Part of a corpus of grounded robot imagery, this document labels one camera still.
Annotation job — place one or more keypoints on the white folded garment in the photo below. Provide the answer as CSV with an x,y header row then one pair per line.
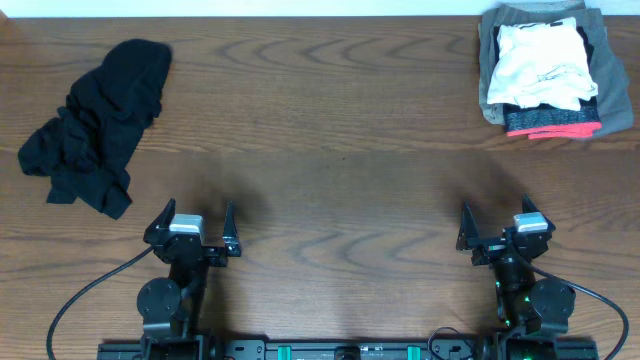
x,y
541,63

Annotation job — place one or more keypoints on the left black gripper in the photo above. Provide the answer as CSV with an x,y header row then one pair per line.
x,y
161,228

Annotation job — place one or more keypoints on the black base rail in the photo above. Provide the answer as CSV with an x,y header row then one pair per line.
x,y
438,348

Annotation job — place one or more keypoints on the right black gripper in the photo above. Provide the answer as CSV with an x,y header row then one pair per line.
x,y
470,239

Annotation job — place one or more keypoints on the black garment with red hem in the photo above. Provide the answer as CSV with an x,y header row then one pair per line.
x,y
546,121

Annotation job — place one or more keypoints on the black t-shirt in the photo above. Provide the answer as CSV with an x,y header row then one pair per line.
x,y
85,149

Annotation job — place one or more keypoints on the grey folded garment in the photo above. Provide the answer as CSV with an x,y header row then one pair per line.
x,y
613,101

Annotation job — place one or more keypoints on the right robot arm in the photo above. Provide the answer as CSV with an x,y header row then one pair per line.
x,y
534,311

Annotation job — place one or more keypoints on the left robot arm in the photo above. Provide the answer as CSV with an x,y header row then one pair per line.
x,y
170,306

